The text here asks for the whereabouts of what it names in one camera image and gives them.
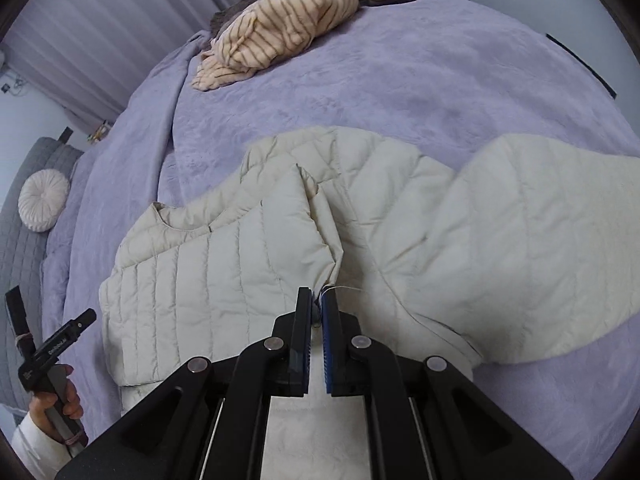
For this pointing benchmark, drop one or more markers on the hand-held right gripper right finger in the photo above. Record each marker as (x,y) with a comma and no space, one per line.
(328,345)

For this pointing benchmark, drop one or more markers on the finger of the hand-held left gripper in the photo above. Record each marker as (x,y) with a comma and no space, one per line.
(16,312)
(86,319)

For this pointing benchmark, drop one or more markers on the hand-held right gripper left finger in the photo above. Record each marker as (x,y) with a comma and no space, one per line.
(299,340)

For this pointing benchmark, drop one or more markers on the cream quilted puffer jacket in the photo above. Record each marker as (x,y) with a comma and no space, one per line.
(225,285)

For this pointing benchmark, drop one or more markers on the person's left forearm white sleeve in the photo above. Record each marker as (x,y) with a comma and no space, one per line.
(35,452)

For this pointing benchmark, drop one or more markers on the person's left hand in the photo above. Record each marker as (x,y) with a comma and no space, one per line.
(74,402)

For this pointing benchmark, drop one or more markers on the round white pleated cushion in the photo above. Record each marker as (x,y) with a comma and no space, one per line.
(44,201)

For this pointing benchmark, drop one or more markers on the small colourful trinkets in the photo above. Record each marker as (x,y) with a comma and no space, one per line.
(100,132)

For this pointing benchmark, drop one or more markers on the purple bed blanket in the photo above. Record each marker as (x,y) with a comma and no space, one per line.
(400,85)

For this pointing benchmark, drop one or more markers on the pale pleated curtain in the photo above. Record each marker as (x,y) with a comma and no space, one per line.
(100,35)

